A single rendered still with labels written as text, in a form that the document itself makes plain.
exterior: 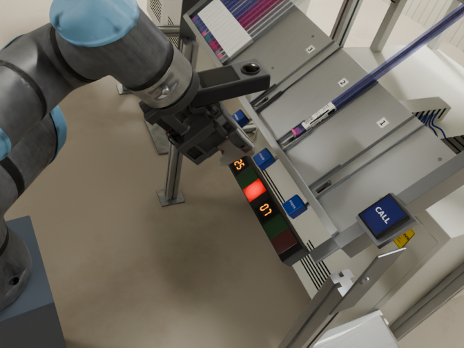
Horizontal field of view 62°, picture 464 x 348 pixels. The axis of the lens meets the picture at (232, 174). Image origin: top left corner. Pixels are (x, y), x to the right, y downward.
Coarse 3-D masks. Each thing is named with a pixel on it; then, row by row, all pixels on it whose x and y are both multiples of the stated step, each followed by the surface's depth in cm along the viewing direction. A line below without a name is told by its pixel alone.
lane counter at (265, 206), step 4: (268, 200) 66; (260, 204) 66; (264, 204) 66; (268, 204) 65; (272, 204) 65; (256, 208) 66; (260, 208) 66; (264, 208) 65; (268, 208) 65; (272, 208) 65; (260, 212) 66; (264, 212) 65; (268, 212) 65; (272, 212) 64; (260, 216) 65; (264, 216) 65; (268, 216) 64
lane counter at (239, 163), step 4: (236, 160) 72; (240, 160) 72; (244, 160) 71; (232, 164) 72; (236, 164) 72; (240, 164) 72; (244, 164) 71; (248, 164) 71; (232, 168) 72; (236, 168) 72; (240, 168) 71; (236, 172) 71
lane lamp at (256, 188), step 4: (256, 180) 68; (252, 184) 69; (256, 184) 68; (260, 184) 68; (244, 188) 69; (248, 188) 69; (252, 188) 68; (256, 188) 68; (260, 188) 67; (264, 188) 67; (244, 192) 69; (248, 192) 68; (252, 192) 68; (256, 192) 67; (260, 192) 67; (248, 196) 68; (252, 196) 68; (256, 196) 67
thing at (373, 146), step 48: (288, 48) 76; (336, 48) 70; (288, 96) 71; (336, 96) 66; (384, 96) 62; (288, 144) 67; (336, 144) 63; (384, 144) 59; (432, 144) 55; (336, 192) 59; (384, 192) 56
